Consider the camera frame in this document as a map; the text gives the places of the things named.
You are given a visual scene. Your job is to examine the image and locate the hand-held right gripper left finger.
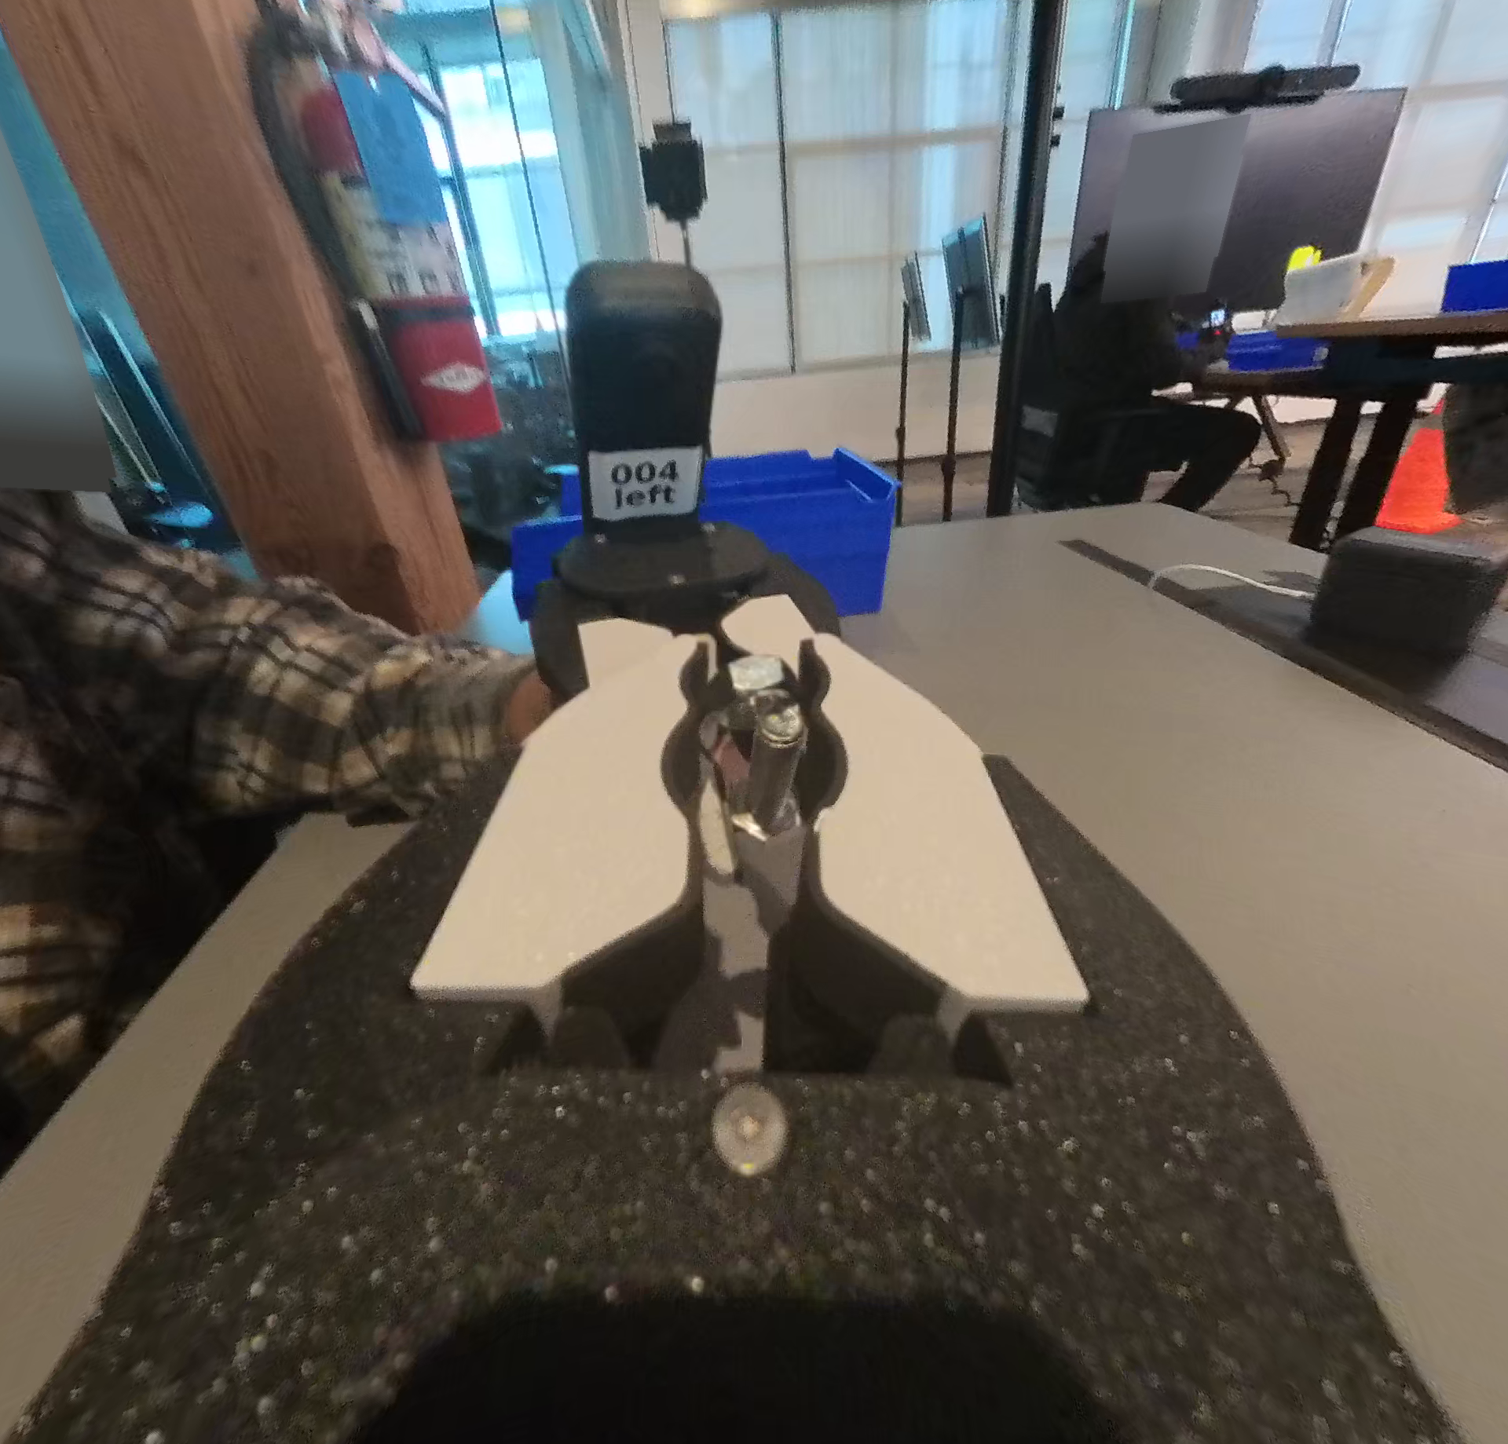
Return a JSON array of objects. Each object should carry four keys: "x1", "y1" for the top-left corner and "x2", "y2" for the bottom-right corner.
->
[{"x1": 409, "y1": 632, "x2": 714, "y2": 1027}]

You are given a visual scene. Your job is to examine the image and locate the wooden pillar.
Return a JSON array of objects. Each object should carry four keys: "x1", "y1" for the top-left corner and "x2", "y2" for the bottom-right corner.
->
[{"x1": 0, "y1": 0, "x2": 478, "y2": 633}]

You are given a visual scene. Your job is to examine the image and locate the black webcam bar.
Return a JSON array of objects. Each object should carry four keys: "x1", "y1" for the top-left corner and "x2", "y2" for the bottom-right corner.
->
[{"x1": 1172, "y1": 64, "x2": 1362, "y2": 113}]

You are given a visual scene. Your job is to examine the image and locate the red fire extinguisher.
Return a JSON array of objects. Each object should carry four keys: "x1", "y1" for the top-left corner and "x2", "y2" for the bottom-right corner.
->
[{"x1": 248, "y1": 0, "x2": 507, "y2": 445}]

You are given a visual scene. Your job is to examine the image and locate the dark grey case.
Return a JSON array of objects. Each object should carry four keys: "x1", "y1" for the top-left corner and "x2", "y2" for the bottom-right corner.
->
[{"x1": 1308, "y1": 526, "x2": 1508, "y2": 662}]

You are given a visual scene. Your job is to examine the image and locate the small monitor on stand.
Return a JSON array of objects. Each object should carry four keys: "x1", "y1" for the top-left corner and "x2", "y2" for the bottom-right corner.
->
[
  {"x1": 941, "y1": 212, "x2": 1003, "y2": 492},
  {"x1": 895, "y1": 255, "x2": 934, "y2": 492}
]

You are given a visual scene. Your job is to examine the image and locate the person's left forearm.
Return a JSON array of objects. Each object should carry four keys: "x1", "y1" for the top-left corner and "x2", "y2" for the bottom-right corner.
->
[{"x1": 0, "y1": 490, "x2": 556, "y2": 1163}]

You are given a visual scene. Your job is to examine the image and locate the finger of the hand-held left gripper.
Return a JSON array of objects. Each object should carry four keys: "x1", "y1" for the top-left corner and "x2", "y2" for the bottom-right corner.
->
[
  {"x1": 717, "y1": 595, "x2": 826, "y2": 658},
  {"x1": 579, "y1": 620, "x2": 687, "y2": 694}
]

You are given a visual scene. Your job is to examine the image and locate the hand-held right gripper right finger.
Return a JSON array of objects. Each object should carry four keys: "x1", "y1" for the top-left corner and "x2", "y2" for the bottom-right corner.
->
[{"x1": 795, "y1": 635, "x2": 1091, "y2": 1027}]

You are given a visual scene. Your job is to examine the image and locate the orange traffic cone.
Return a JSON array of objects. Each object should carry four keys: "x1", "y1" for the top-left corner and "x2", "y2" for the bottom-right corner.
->
[{"x1": 1377, "y1": 401, "x2": 1468, "y2": 532}]

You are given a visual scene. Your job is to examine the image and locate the silver metal bolt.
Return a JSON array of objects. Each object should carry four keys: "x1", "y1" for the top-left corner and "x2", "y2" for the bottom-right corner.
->
[{"x1": 731, "y1": 701, "x2": 808, "y2": 844}]

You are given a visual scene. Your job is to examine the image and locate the wooden desk with black legs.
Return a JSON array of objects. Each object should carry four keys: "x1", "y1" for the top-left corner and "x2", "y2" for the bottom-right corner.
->
[{"x1": 1202, "y1": 307, "x2": 1508, "y2": 551}]

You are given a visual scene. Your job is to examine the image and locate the white cable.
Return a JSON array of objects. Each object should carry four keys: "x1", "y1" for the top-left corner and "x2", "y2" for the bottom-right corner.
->
[{"x1": 1148, "y1": 564, "x2": 1320, "y2": 600}]

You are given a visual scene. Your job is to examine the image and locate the black vertical pole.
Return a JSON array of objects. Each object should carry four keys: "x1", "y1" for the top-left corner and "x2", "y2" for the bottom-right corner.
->
[{"x1": 988, "y1": 0, "x2": 1074, "y2": 517}]

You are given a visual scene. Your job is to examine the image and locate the black office chair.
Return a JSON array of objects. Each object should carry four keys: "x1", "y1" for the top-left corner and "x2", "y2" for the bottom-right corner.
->
[{"x1": 1013, "y1": 283, "x2": 1168, "y2": 512}]

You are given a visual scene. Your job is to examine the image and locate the black camera on tripod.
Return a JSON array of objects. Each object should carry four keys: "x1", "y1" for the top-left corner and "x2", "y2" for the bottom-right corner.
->
[{"x1": 640, "y1": 118, "x2": 709, "y2": 268}]

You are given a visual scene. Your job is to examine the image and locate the large dark monitor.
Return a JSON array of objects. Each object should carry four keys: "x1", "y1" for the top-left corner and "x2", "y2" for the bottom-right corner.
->
[{"x1": 1065, "y1": 88, "x2": 1409, "y2": 315}]

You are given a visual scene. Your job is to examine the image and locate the blue plastic bin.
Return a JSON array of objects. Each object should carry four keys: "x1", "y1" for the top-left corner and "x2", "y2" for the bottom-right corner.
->
[{"x1": 510, "y1": 446, "x2": 902, "y2": 620}]

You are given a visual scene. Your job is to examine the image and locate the white box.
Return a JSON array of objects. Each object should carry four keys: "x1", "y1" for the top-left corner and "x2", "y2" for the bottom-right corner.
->
[{"x1": 1278, "y1": 248, "x2": 1397, "y2": 320}]

